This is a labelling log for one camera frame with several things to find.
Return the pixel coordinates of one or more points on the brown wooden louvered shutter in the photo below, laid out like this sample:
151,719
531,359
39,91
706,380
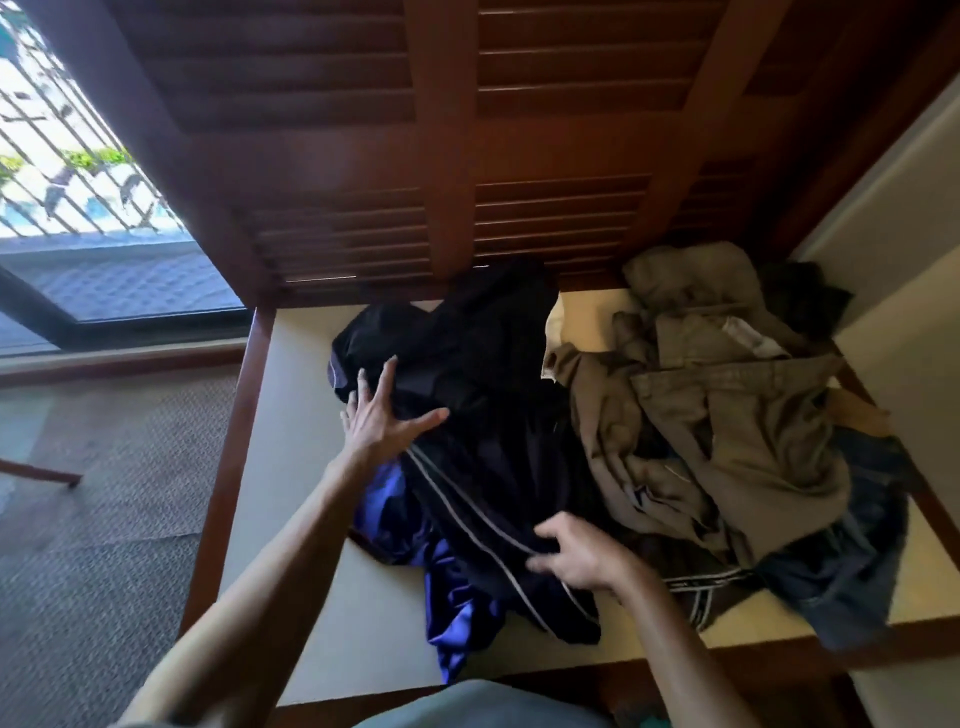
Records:
450,135

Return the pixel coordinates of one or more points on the person's right hand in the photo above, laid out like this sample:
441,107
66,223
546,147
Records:
589,553

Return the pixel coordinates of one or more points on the shiny blue satin garment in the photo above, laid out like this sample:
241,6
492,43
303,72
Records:
457,615

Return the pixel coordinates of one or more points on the dark green garment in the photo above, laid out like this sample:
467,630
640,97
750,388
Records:
806,300

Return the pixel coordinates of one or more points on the brown wooden table frame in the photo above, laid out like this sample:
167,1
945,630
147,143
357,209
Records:
225,480

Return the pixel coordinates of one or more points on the blue denim jeans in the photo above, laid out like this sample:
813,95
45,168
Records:
847,555

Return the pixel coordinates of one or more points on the person's right thumb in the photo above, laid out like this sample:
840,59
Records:
544,564

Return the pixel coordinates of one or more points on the person's right forearm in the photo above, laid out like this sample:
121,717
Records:
675,652

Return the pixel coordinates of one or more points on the black garment with striped waistband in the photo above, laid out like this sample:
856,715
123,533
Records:
709,585

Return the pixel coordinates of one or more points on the wooden furniture leg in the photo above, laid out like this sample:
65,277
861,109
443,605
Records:
41,472

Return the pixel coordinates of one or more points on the dark window frame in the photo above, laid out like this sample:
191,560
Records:
45,315

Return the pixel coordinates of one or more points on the navy garment with grey stripes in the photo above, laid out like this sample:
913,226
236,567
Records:
487,420

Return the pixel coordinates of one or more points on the person's left hand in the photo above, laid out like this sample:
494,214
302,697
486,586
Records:
375,431

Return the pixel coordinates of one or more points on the person's left middle finger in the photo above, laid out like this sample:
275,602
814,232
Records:
364,390

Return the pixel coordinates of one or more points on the person's left forearm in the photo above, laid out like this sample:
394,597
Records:
255,600

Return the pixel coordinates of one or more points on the metal window grille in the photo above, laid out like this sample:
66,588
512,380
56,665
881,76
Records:
67,150

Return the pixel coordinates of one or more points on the green plant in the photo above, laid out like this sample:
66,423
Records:
97,157

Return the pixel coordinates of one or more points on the khaki crumpled garment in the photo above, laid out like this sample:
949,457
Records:
720,420

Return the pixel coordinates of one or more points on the person's left thumb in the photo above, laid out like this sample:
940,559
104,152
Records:
427,421

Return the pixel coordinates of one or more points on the person's grey shirt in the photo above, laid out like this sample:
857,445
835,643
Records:
480,709

